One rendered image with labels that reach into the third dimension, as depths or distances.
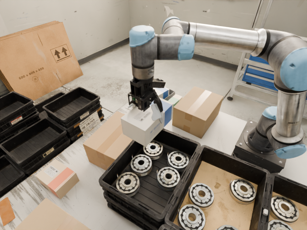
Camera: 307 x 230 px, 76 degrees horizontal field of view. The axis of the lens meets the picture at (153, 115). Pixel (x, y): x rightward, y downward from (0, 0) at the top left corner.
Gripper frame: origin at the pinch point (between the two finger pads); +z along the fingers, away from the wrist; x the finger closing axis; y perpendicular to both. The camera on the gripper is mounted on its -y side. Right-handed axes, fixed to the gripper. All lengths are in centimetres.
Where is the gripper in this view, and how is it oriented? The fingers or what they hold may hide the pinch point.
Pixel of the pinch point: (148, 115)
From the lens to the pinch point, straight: 81.5
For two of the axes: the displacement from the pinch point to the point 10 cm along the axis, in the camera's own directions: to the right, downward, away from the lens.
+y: -5.8, 5.5, -6.1
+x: 8.2, 3.8, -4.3
